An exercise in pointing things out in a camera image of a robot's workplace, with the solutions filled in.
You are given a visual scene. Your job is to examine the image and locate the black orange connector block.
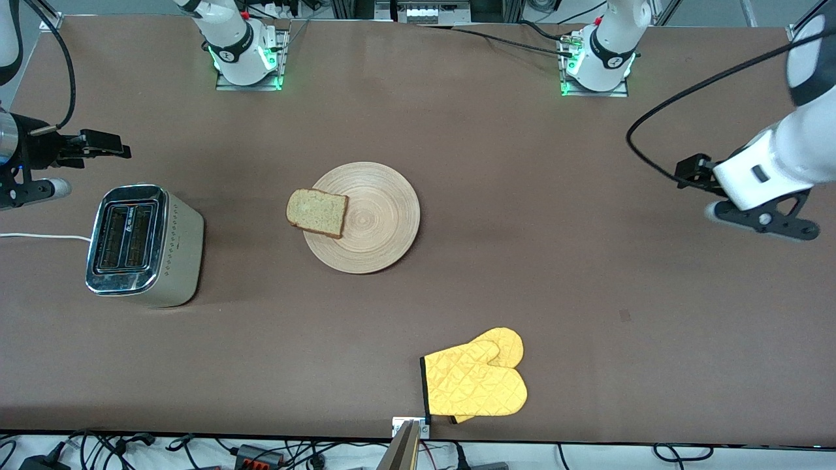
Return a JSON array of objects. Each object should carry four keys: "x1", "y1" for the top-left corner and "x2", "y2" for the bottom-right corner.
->
[{"x1": 234, "y1": 444, "x2": 286, "y2": 468}]

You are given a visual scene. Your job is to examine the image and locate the black power adapter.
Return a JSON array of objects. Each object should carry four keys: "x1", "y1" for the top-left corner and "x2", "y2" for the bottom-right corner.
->
[{"x1": 18, "y1": 455, "x2": 71, "y2": 470}]

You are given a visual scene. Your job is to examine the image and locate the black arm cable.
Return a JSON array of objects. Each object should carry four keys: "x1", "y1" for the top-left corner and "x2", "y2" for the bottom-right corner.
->
[
  {"x1": 626, "y1": 29, "x2": 836, "y2": 191},
  {"x1": 26, "y1": 0, "x2": 78, "y2": 134}
]

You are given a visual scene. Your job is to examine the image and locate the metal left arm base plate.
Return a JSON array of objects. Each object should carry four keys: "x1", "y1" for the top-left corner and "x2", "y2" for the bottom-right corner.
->
[{"x1": 560, "y1": 33, "x2": 630, "y2": 98}]

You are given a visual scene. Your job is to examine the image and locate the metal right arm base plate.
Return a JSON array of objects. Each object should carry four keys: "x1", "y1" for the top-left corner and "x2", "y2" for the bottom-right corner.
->
[{"x1": 216, "y1": 29, "x2": 289, "y2": 91}]

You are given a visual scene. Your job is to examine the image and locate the thin black table cable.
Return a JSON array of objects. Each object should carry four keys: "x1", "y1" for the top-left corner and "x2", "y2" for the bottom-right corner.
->
[{"x1": 418, "y1": 24, "x2": 577, "y2": 59}]

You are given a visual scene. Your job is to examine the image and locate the round wooden plate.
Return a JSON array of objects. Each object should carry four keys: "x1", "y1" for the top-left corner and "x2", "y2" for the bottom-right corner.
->
[{"x1": 302, "y1": 161, "x2": 421, "y2": 275}]

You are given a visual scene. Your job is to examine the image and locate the silver two-slot toaster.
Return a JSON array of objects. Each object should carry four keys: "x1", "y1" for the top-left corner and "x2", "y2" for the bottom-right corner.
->
[{"x1": 85, "y1": 184, "x2": 205, "y2": 309}]

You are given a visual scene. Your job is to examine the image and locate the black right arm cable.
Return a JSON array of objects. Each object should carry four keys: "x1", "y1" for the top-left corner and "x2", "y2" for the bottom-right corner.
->
[{"x1": 26, "y1": 0, "x2": 78, "y2": 134}]

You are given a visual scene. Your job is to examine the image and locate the black looped floor cable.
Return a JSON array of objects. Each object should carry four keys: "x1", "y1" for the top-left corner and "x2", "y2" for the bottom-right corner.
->
[{"x1": 653, "y1": 443, "x2": 714, "y2": 464}]

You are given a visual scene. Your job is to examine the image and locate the thick black table cable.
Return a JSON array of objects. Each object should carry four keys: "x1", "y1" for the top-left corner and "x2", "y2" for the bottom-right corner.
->
[{"x1": 519, "y1": 20, "x2": 575, "y2": 44}]

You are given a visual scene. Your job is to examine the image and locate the yellow quilted oven mitt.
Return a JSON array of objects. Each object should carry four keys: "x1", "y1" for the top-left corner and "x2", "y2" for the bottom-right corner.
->
[
  {"x1": 421, "y1": 339, "x2": 528, "y2": 418},
  {"x1": 451, "y1": 327, "x2": 525, "y2": 425}
]

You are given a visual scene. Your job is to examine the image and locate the slice of brown bread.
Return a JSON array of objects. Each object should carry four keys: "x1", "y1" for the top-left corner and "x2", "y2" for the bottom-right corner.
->
[{"x1": 286, "y1": 189, "x2": 349, "y2": 240}]

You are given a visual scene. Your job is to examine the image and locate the white toaster power cord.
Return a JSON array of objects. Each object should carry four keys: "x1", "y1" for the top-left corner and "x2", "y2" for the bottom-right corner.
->
[{"x1": 0, "y1": 232, "x2": 92, "y2": 242}]

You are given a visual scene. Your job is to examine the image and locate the aluminium profile bar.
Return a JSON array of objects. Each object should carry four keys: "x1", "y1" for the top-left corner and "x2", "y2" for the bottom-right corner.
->
[{"x1": 377, "y1": 420, "x2": 422, "y2": 470}]

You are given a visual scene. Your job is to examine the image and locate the small metal mounting bracket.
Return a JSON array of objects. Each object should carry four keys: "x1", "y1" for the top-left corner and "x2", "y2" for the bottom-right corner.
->
[{"x1": 392, "y1": 416, "x2": 432, "y2": 439}]

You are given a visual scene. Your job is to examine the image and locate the grey power strip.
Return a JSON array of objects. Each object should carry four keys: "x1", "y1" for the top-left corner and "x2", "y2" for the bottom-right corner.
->
[{"x1": 397, "y1": 2, "x2": 472, "y2": 25}]

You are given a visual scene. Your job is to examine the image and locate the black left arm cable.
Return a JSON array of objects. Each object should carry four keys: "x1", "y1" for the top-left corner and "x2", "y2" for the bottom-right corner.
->
[{"x1": 626, "y1": 29, "x2": 836, "y2": 191}]

